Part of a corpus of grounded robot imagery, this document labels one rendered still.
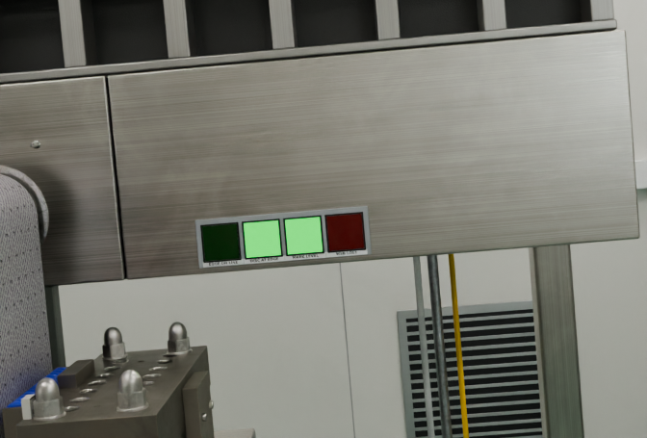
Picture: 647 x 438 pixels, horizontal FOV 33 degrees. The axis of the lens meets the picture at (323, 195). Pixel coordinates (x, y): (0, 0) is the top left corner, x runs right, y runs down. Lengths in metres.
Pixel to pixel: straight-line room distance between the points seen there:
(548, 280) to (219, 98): 0.60
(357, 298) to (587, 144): 2.42
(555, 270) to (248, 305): 2.32
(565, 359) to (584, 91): 0.45
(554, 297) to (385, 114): 0.43
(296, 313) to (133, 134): 2.42
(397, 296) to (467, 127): 2.40
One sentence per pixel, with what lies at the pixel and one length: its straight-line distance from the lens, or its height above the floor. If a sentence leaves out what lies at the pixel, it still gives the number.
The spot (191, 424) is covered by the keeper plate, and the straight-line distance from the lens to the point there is 1.42.
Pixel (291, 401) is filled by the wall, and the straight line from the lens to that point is 4.01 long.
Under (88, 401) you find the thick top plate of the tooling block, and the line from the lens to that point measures 1.35.
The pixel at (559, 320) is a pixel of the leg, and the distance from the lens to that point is 1.76.
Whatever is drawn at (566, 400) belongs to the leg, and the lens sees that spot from 1.79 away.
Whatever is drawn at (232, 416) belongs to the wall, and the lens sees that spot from 4.04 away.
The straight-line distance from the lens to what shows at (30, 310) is 1.47.
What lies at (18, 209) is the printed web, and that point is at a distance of 1.46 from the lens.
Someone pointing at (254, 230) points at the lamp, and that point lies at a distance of 1.56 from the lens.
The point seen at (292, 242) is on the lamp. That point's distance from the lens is 1.55.
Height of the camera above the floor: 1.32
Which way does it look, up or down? 3 degrees down
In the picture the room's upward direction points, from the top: 5 degrees counter-clockwise
